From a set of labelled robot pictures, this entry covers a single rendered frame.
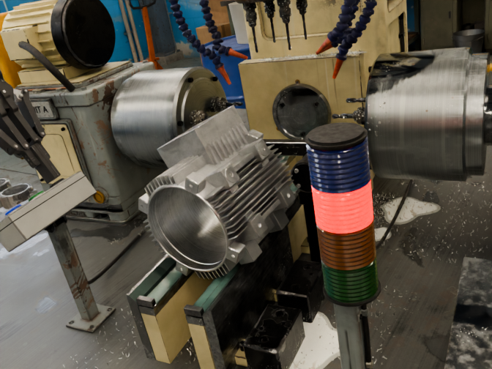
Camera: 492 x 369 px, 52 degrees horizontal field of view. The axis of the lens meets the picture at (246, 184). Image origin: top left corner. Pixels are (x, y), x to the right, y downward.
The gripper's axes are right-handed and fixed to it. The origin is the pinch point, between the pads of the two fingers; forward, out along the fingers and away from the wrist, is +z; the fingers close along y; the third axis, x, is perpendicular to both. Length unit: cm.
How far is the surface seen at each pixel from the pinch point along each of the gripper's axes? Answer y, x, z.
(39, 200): -7.3, -3.5, 5.5
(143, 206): -1.2, -16.6, 15.7
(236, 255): -2.9, -29.2, 29.0
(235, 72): 205, 82, 0
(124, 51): 548, 438, -133
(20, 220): -12.2, -3.5, 6.6
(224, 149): 9.2, -29.2, 15.5
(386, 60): 38, -50, 19
